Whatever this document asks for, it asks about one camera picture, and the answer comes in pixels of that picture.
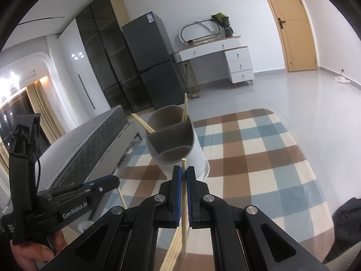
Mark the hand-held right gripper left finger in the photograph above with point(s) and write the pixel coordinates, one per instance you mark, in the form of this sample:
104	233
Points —
176	197

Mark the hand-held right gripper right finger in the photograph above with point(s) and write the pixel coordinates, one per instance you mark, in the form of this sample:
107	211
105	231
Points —
191	197

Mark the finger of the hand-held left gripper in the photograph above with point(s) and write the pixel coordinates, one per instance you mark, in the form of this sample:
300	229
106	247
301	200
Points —
108	178
110	185

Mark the wooden chopstick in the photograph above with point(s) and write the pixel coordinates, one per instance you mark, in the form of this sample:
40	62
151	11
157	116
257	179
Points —
144	122
140	124
184	240
185	104
122	199

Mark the white utensil holder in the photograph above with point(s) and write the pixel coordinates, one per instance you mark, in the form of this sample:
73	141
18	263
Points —
197	152

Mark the person's left hand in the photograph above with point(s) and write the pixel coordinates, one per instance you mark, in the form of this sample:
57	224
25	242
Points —
31	255

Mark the grey quilted mattress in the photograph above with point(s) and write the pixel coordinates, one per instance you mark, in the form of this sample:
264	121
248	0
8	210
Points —
84	146

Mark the plaid table mat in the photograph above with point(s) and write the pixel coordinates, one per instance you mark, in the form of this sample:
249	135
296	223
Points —
253	146

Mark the beige curtain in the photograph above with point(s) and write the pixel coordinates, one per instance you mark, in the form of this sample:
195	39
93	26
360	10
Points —
45	113

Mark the dark grey refrigerator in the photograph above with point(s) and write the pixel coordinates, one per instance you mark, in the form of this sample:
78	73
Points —
152	62

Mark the dark glass cabinet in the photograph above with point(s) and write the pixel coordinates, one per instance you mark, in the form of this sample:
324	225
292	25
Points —
107	48

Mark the white dressing table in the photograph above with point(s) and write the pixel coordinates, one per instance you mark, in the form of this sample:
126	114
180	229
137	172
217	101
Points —
239	65

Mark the black bag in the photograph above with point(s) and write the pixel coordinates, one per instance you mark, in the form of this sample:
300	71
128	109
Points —
349	220

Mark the oval mirror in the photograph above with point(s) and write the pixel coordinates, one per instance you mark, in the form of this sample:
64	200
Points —
197	31

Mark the beige ribbed cloth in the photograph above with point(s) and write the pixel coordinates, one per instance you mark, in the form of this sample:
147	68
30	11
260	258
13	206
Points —
356	259

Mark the white crumpled paper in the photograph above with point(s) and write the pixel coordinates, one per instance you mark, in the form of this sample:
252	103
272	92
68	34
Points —
342	80

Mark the wooden door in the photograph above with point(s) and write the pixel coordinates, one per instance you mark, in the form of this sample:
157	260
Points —
293	34

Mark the gold frame stool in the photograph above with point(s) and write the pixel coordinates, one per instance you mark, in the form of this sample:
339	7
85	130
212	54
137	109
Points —
194	94

